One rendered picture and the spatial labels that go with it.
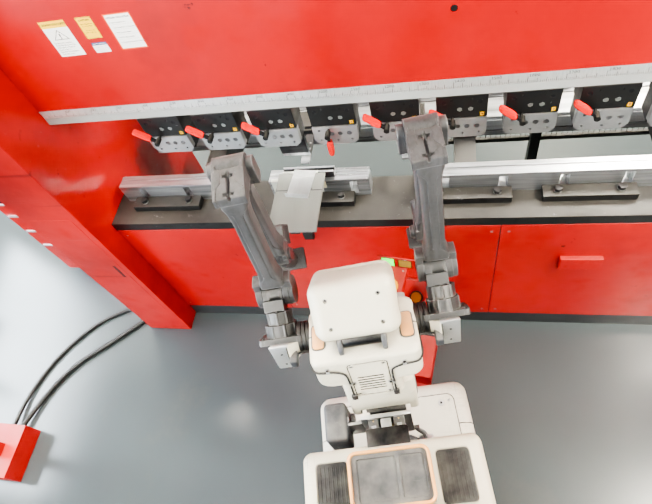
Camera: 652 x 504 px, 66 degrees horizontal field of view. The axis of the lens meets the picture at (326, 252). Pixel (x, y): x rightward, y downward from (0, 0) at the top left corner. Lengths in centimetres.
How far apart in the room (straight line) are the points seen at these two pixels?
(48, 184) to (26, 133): 19
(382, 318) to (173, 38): 98
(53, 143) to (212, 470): 159
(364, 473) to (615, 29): 132
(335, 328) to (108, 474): 191
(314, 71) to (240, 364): 166
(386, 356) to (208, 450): 157
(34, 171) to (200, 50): 77
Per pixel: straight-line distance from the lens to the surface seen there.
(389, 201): 194
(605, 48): 157
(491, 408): 250
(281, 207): 185
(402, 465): 152
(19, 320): 364
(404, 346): 126
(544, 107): 167
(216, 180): 114
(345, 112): 165
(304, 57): 154
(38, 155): 205
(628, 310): 262
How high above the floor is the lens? 240
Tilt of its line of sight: 56 degrees down
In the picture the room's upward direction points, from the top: 21 degrees counter-clockwise
